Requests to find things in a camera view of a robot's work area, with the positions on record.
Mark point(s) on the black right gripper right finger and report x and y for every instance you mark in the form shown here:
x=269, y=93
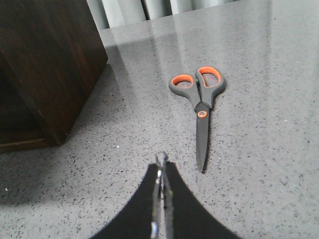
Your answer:
x=185, y=217

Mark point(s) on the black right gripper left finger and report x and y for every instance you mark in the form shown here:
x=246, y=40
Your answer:
x=140, y=217

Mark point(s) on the grey orange scissors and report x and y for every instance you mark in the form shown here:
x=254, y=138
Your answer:
x=200, y=90

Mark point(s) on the dark wooden drawer cabinet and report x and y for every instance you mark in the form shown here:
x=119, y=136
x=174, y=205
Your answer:
x=51, y=56

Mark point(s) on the grey pleated curtain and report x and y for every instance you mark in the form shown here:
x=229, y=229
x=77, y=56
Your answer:
x=114, y=13

